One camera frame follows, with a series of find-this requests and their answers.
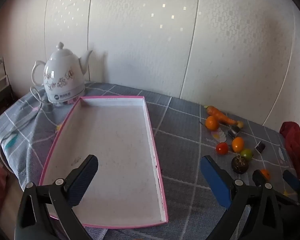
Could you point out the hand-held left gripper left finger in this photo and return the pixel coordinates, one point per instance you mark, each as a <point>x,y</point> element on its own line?
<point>81,182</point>

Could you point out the green tomato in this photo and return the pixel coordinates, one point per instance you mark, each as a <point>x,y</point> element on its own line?
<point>246,154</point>

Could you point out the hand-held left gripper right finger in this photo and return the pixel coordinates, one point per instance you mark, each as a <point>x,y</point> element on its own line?
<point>214,180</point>

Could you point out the black sushi roll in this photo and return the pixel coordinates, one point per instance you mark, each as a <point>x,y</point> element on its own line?
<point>260,147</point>
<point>233,132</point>

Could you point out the pink and white shallow tray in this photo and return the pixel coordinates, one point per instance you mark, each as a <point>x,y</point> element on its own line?
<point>115,155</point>

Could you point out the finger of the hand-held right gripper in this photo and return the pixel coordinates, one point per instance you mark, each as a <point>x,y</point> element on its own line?
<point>292,180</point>
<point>257,176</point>

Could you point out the bright red cloth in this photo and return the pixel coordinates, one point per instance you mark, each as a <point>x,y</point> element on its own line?
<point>292,140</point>

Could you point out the grey plaid tablecloth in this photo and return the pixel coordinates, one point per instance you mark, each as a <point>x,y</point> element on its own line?
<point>184,135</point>

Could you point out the white floral ceramic kettle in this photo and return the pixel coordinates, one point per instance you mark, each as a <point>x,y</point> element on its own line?
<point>62,77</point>

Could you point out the dark purple mangosteen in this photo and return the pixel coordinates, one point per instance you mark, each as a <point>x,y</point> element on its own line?
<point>239,165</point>

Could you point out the red tomato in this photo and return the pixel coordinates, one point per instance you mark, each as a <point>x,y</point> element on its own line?
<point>221,148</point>

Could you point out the orange carrot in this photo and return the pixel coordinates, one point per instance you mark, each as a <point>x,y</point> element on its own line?
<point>218,115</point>

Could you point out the dark side cabinet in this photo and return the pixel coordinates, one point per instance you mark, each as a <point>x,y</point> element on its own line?
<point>0,97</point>

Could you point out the small round orange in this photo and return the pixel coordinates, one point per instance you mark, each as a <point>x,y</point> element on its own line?
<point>265,173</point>

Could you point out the large round orange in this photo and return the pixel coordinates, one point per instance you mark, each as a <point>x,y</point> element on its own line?
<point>211,123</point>

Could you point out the silver kettle base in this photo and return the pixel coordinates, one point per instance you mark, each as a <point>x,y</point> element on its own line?
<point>70,101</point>

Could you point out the oval orange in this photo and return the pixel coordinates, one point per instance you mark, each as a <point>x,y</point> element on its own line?
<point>237,143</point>

